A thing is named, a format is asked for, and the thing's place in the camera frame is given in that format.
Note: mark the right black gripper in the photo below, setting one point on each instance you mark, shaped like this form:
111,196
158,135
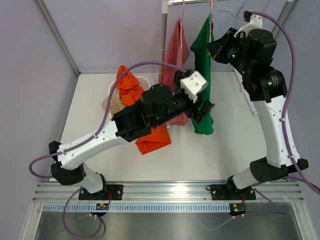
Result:
215,47

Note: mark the aluminium mounting rail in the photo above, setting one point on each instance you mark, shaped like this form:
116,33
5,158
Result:
173,192

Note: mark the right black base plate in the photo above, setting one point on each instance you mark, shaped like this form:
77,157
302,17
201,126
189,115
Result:
221,192

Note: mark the beige t shirt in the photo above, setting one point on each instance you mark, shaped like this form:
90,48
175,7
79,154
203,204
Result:
112,103

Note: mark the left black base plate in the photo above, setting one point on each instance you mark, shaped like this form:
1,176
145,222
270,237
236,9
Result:
112,192

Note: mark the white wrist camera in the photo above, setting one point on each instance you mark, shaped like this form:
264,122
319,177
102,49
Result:
254,21
194,85

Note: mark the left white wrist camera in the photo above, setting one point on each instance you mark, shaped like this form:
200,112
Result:
194,85

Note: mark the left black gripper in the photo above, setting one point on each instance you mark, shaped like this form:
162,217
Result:
203,109

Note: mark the metal clothes rack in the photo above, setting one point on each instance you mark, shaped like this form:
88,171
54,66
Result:
165,4

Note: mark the orange t shirt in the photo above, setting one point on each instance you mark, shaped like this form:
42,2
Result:
130,90

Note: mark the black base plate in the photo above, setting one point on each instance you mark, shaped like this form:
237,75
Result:
221,192
112,192

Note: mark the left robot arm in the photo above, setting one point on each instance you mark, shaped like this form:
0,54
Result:
157,105

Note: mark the white slotted cable duct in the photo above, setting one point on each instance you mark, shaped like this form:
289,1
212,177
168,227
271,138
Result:
122,207

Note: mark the green t shirt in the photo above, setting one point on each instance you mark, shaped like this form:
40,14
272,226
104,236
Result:
202,64

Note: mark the pink t shirt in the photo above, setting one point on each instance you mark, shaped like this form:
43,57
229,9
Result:
175,56

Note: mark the light blue hanger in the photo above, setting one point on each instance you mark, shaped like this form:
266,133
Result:
226,14

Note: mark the pink hanger of green shirt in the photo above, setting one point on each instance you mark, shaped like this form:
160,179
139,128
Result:
211,24

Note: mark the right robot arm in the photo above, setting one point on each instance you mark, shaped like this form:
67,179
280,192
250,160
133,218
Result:
252,56

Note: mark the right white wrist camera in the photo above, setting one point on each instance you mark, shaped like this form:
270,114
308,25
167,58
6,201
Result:
254,21

